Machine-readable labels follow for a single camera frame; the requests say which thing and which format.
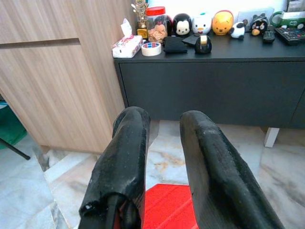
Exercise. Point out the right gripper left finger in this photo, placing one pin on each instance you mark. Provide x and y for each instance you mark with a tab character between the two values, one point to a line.
121	162

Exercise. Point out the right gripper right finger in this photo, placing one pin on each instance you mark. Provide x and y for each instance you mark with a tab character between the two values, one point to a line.
214	171

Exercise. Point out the red plastic stool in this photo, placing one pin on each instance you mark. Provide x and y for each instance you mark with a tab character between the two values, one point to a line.
166	205

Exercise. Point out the white sideboard leg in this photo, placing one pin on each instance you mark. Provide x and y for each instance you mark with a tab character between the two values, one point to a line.
271	137

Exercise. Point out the black sideboard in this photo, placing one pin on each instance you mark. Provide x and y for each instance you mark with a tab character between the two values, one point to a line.
214	90

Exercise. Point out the light wooden cabinet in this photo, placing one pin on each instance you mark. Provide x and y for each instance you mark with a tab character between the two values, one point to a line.
59	83

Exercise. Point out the floral tissue pack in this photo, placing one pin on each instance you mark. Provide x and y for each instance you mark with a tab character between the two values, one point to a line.
126	46

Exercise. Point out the white tape roll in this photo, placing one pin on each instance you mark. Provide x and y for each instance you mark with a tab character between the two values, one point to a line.
151	49

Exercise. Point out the green chair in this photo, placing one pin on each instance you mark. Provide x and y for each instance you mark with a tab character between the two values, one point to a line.
9	128

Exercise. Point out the black tape dispenser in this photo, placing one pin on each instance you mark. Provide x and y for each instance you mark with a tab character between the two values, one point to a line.
203	45

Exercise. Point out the black folded cloth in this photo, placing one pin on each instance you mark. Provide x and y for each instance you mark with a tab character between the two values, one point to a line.
175	45

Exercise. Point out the clear jar with red lid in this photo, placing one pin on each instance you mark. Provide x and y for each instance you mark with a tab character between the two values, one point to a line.
156	26

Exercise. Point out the gold trophy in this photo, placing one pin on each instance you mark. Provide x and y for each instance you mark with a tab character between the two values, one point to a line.
142	21

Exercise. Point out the small panda plush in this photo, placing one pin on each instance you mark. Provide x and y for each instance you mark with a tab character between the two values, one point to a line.
237	31

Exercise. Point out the red black mouse figure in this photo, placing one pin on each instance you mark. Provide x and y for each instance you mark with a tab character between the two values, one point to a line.
169	25

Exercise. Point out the small black remote control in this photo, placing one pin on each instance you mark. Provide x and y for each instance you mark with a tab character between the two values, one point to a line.
268	37

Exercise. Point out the yellow bear head figure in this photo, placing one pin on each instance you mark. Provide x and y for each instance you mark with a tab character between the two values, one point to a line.
222	22

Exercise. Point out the white duck head figure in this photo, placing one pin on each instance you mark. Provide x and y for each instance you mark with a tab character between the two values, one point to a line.
202	22

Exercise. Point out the black mouse head figure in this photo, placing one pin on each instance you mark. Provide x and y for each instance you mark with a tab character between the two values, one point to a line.
182	23

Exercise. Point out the black bird plush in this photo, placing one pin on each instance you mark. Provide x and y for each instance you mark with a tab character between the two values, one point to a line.
259	25

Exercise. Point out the large black remote control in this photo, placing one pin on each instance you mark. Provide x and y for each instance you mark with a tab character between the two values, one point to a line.
290	35

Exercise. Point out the green white toy van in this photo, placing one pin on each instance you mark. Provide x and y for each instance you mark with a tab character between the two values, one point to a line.
289	17

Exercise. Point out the clear photo frame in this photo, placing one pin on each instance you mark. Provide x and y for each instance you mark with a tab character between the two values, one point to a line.
245	16

